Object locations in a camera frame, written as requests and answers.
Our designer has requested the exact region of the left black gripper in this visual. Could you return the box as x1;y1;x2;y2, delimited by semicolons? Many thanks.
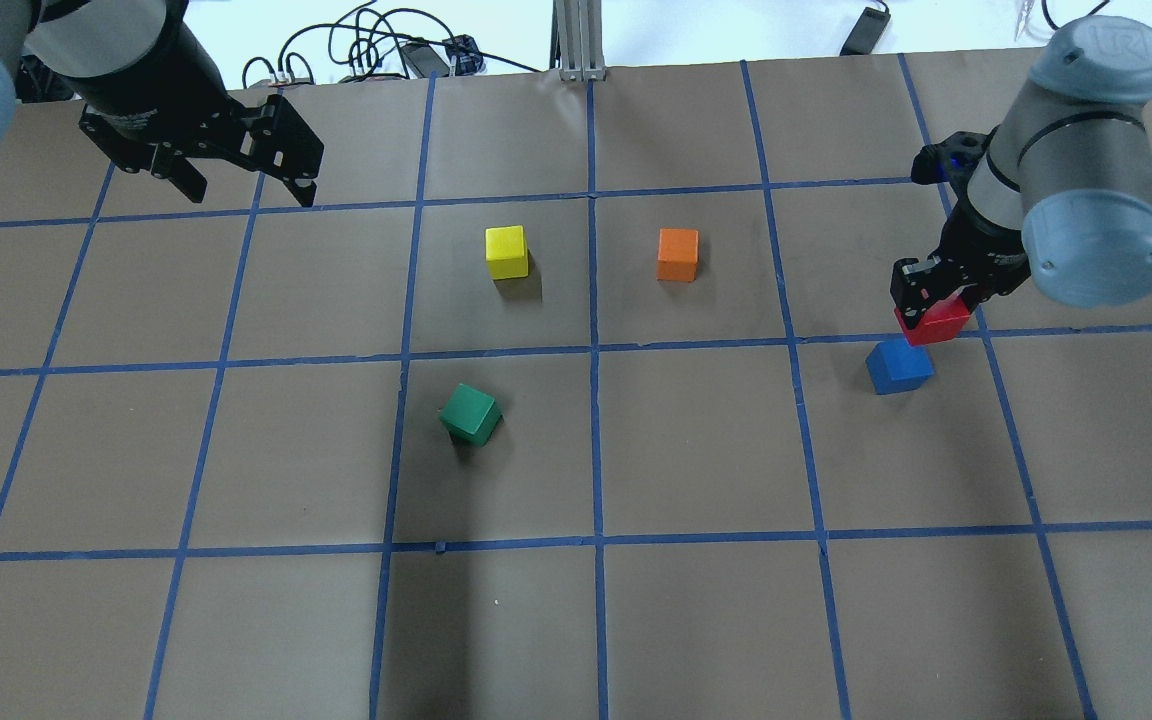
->
78;71;325;209

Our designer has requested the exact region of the orange wooden block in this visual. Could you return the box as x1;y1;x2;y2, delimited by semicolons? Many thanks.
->
655;228;700;283

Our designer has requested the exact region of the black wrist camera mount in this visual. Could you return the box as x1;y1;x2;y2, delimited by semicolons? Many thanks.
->
910;131;993;195

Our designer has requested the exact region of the black adapter with cables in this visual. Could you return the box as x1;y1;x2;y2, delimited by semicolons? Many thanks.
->
397;35;486;78

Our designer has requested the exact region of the blue wooden block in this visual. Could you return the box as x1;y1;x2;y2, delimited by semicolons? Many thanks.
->
865;340;935;396

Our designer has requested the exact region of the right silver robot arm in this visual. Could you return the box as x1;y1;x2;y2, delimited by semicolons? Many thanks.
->
890;15;1152;344

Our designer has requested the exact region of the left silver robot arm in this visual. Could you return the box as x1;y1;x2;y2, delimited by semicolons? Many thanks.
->
0;1;324;209

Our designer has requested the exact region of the aluminium frame post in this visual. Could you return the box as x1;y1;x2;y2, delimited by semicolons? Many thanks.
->
550;0;607;82

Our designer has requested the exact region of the black power adapter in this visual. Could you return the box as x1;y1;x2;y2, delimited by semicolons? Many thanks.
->
838;6;890;56

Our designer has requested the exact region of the red wooden block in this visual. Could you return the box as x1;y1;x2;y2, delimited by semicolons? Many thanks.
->
893;296;972;347

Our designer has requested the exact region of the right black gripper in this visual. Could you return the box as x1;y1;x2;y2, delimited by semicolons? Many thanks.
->
890;199;1030;327

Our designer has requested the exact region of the green wooden block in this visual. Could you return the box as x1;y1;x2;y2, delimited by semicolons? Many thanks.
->
438;382;503;447

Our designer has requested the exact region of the yellow wooden block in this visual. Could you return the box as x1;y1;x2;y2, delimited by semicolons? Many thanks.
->
484;225;530;281

